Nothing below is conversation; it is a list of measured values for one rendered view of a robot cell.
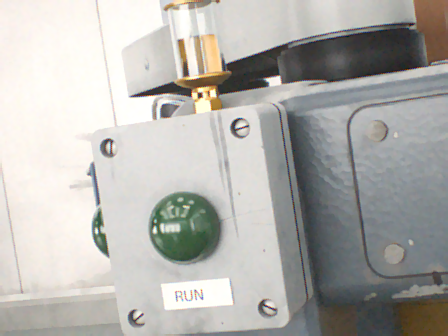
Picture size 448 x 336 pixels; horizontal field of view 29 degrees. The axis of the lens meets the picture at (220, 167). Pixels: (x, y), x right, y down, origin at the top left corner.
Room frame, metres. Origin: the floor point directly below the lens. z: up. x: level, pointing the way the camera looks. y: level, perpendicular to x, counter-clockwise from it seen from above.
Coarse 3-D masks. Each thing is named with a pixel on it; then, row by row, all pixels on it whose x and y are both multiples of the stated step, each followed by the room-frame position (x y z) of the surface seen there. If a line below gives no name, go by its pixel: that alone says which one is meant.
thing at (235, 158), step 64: (128, 128) 0.35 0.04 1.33; (192, 128) 0.34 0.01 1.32; (256, 128) 0.34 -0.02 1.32; (128, 192) 0.36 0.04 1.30; (192, 192) 0.35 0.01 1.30; (256, 192) 0.34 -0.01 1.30; (128, 256) 0.36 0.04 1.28; (256, 256) 0.34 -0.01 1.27; (128, 320) 0.36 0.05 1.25; (192, 320) 0.35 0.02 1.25; (256, 320) 0.34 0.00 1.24
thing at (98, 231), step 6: (96, 210) 0.38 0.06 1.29; (96, 216) 0.37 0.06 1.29; (102, 216) 0.37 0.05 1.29; (96, 222) 0.37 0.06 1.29; (102, 222) 0.37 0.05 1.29; (96, 228) 0.37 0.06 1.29; (102, 228) 0.37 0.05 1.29; (96, 234) 0.37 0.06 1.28; (102, 234) 0.37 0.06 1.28; (96, 240) 0.37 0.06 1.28; (102, 240) 0.37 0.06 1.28; (102, 246) 0.37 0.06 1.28; (102, 252) 0.37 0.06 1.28; (108, 252) 0.37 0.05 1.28; (108, 258) 0.38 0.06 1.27
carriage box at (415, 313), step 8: (432, 304) 0.65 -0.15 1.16; (440, 304) 0.65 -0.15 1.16; (400, 312) 0.66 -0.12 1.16; (408, 312) 0.66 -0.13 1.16; (416, 312) 0.66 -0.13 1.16; (424, 312) 0.65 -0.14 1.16; (432, 312) 0.65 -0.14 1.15; (440, 312) 0.65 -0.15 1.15; (400, 320) 0.66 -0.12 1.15; (408, 320) 0.66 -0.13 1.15; (416, 320) 0.66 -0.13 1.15; (424, 320) 0.65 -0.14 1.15; (432, 320) 0.65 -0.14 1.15; (440, 320) 0.65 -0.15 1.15; (408, 328) 0.66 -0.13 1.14; (416, 328) 0.66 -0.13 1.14; (424, 328) 0.65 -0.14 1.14; (432, 328) 0.65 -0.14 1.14; (440, 328) 0.65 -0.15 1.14
